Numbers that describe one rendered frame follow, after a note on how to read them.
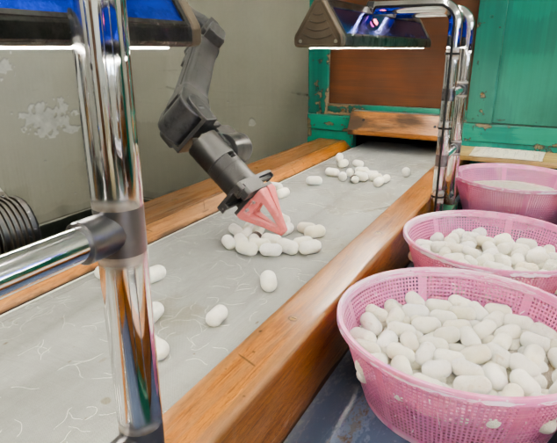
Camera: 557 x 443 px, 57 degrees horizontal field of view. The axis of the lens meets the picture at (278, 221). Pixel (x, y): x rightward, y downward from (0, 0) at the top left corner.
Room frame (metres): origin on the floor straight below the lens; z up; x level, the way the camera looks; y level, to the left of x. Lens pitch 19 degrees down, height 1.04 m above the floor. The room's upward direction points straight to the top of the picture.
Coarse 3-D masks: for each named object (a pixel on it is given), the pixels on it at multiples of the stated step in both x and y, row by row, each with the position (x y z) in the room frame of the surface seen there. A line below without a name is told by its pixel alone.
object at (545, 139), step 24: (312, 120) 1.68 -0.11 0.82; (336, 120) 1.64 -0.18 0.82; (360, 144) 1.67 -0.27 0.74; (384, 144) 1.67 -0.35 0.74; (408, 144) 1.67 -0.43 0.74; (432, 144) 1.64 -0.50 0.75; (480, 144) 1.44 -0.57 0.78; (504, 144) 1.41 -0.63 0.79; (528, 144) 1.38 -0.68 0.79; (552, 144) 1.35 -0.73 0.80; (552, 168) 1.35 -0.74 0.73
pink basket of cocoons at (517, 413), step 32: (352, 288) 0.55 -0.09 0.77; (384, 288) 0.58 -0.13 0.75; (480, 288) 0.58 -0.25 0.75; (512, 288) 0.57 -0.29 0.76; (352, 320) 0.52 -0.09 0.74; (544, 320) 0.52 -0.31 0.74; (352, 352) 0.45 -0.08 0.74; (384, 384) 0.41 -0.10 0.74; (416, 384) 0.37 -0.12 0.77; (384, 416) 0.42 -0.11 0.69; (416, 416) 0.39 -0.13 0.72; (448, 416) 0.37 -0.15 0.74; (480, 416) 0.36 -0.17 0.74; (512, 416) 0.35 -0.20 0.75; (544, 416) 0.36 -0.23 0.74
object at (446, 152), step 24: (408, 0) 0.98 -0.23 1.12; (432, 0) 0.96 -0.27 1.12; (456, 24) 0.94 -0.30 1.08; (456, 48) 0.94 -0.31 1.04; (456, 72) 0.94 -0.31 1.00; (456, 96) 1.08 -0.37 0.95; (456, 120) 1.07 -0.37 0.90; (456, 144) 1.06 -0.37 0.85; (456, 168) 1.07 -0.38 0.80; (432, 192) 0.95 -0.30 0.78
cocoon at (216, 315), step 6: (216, 306) 0.52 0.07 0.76; (222, 306) 0.53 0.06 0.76; (210, 312) 0.51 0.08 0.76; (216, 312) 0.51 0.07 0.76; (222, 312) 0.52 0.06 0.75; (210, 318) 0.50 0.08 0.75; (216, 318) 0.51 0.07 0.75; (222, 318) 0.51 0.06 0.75; (210, 324) 0.50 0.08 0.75; (216, 324) 0.50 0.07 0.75
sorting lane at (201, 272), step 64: (320, 192) 1.08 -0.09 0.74; (384, 192) 1.08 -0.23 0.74; (192, 256) 0.72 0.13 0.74; (256, 256) 0.72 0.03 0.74; (320, 256) 0.72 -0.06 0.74; (0, 320) 0.53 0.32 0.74; (64, 320) 0.53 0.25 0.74; (192, 320) 0.53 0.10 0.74; (256, 320) 0.53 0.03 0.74; (0, 384) 0.41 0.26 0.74; (64, 384) 0.41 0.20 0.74; (192, 384) 0.41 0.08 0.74
